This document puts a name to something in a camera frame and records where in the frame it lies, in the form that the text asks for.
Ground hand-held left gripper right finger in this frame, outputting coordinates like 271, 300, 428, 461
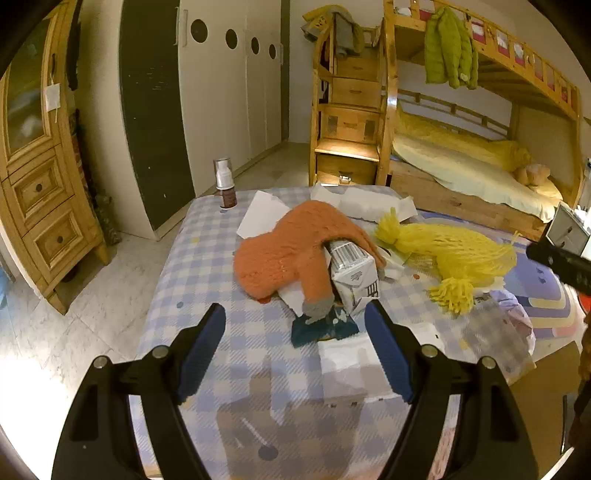
364, 300, 541, 480

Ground yellow cloth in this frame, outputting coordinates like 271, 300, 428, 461
302, 4, 352, 35

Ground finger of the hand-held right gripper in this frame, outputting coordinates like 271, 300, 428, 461
526, 239, 591, 296

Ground orange fuzzy sock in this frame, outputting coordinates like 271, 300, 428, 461
233, 200, 389, 324

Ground grey jacket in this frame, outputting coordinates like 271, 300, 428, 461
332, 10, 365, 58

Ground grey milk carton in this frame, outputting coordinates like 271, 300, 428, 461
325, 237, 384, 317

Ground dark wardrobe door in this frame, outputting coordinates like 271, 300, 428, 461
119, 0, 195, 232

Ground white folded paper sheet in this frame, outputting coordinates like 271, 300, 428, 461
238, 190, 289, 240

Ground wooden bunk bed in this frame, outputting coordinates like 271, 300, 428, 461
383, 0, 583, 241

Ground leaning patterned mat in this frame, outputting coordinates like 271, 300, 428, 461
69, 111, 122, 245

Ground wooden cabinet with drawers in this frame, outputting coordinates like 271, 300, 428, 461
0, 0, 112, 315

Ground wooden stair drawers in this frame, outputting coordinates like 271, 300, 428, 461
308, 23, 393, 188

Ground tan plush toy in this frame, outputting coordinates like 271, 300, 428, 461
514, 164, 551, 186

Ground yellow bedding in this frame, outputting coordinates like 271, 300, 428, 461
392, 108, 564, 217

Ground brown pump bottle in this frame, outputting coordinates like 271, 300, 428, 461
213, 158, 237, 210

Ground white card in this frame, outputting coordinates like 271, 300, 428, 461
411, 323, 446, 352

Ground teal snack packet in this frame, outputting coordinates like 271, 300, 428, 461
291, 309, 361, 348

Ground crumpled white wrapper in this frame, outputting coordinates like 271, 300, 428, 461
379, 249, 416, 282

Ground bin with pale plastic bag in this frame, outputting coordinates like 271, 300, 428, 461
462, 288, 539, 384

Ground white box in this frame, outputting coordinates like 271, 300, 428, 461
318, 339, 402, 407

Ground white wardrobe with round holes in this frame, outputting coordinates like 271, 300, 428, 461
119, 0, 291, 241

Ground yellow yarn hat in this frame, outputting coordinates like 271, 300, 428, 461
374, 208, 525, 317

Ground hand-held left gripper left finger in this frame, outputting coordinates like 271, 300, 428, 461
51, 302, 227, 480

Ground green puffer jacket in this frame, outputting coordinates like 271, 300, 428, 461
424, 6, 480, 90

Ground blue checked tablecloth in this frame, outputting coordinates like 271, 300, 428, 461
124, 187, 536, 480

